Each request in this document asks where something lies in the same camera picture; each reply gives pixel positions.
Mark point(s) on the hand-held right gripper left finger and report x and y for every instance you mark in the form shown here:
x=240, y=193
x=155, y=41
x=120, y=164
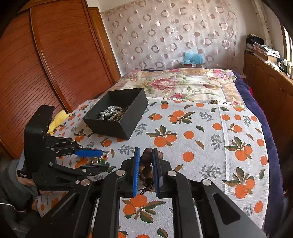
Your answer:
x=136, y=174

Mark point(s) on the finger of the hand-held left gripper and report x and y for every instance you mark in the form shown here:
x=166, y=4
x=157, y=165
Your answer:
x=96, y=168
x=89, y=152

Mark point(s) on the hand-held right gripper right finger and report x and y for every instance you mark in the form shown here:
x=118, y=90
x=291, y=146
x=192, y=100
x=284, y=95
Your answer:
x=156, y=174

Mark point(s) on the black box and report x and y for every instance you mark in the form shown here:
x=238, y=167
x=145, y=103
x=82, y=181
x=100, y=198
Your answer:
x=114, y=130

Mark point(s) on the person's left hand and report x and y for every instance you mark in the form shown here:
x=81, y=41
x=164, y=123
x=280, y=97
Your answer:
x=25, y=181

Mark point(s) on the yellow cloth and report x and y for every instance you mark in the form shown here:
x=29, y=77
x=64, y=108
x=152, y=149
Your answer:
x=59, y=119

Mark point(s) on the orange fruit print cloth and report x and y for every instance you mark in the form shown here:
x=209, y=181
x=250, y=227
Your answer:
x=206, y=148

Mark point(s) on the brown wooden wardrobe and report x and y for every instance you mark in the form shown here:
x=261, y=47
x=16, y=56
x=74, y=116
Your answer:
x=57, y=57

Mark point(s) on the floral blanket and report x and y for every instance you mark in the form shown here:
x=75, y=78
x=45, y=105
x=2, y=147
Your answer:
x=183, y=84

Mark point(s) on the dark blue blanket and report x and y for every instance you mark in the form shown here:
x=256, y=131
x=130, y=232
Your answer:
x=272, y=148

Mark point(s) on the blue plastic bag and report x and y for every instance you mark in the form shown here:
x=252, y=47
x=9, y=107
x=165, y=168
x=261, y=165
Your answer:
x=193, y=58

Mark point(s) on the pile of dark clothes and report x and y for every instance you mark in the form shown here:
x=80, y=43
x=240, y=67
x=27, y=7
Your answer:
x=253, y=42

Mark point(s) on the cardboard box with cloth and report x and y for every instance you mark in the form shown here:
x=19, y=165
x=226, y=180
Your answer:
x=267, y=53

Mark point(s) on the row of bottles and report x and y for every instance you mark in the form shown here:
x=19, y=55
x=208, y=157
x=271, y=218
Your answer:
x=286, y=67

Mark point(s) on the window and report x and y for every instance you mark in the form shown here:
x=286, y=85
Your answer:
x=287, y=43

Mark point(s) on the floral window curtain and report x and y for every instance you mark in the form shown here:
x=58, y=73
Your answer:
x=261, y=20

